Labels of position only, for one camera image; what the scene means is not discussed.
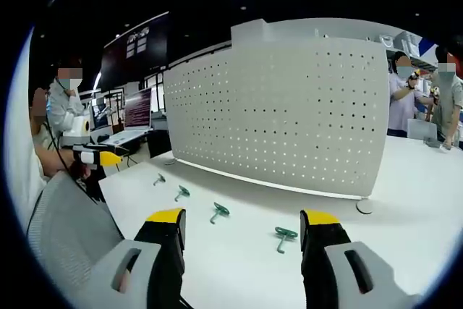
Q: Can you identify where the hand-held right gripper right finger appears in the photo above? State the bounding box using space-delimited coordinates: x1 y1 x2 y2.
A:
299 208 421 309

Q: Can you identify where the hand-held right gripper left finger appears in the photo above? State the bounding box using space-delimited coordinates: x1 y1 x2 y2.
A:
85 207 187 309

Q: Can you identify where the white perforated mounting plate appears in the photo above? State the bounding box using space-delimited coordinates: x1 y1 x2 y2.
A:
163 18 390 215

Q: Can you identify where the small computer monitor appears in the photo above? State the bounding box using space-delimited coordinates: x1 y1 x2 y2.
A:
91 102 111 131

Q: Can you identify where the white laptop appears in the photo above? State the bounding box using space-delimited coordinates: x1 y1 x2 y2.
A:
102 126 153 146

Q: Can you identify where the black office chair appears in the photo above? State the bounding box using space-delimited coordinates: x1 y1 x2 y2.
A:
147 129 173 160

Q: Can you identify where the person's white shirt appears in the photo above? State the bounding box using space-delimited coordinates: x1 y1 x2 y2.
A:
6 131 50 223

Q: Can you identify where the grey mesh chair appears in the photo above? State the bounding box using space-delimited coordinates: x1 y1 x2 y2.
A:
26 171 126 290

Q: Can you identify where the clear plastic box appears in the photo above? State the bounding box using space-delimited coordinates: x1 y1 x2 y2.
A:
407 117 439 142

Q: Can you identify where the background storage shelf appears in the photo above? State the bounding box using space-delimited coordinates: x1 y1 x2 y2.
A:
378 30 439 68

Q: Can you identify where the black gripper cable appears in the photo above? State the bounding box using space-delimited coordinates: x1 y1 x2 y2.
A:
42 120 75 174

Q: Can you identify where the dark wall display board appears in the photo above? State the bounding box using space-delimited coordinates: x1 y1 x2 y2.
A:
100 11 171 90

